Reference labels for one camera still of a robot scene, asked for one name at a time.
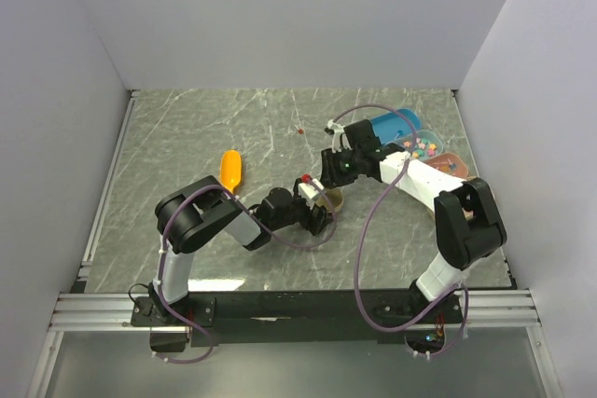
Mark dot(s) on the beige gummy candy tray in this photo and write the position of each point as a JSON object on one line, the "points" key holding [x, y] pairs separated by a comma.
{"points": [[431, 211]]}

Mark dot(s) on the pink lollipop tray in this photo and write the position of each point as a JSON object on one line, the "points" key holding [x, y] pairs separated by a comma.
{"points": [[449, 163]]}

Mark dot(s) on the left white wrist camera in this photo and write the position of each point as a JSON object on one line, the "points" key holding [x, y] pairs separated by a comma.
{"points": [[310, 189]]}

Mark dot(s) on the blue lollipop tray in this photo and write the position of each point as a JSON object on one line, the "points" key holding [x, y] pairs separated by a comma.
{"points": [[389, 127]]}

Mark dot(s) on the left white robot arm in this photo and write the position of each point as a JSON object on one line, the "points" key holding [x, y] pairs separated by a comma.
{"points": [[191, 217]]}

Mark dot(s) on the light blue star candy tray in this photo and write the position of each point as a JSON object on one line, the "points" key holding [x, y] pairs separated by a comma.
{"points": [[426, 145]]}

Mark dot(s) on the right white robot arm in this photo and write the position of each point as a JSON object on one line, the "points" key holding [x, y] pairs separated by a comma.
{"points": [[468, 225]]}

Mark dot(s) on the black base beam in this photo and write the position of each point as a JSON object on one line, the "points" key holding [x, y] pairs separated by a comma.
{"points": [[259, 317]]}

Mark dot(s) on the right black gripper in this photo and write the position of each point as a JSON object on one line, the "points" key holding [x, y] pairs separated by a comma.
{"points": [[329, 174]]}

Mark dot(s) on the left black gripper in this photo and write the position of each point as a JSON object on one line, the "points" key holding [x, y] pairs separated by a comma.
{"points": [[310, 223]]}

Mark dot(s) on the beige round jar lid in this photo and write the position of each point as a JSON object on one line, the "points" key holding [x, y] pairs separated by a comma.
{"points": [[332, 200]]}

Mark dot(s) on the yellow plastic scoop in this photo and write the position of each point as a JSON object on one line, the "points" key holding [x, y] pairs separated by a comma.
{"points": [[231, 170]]}

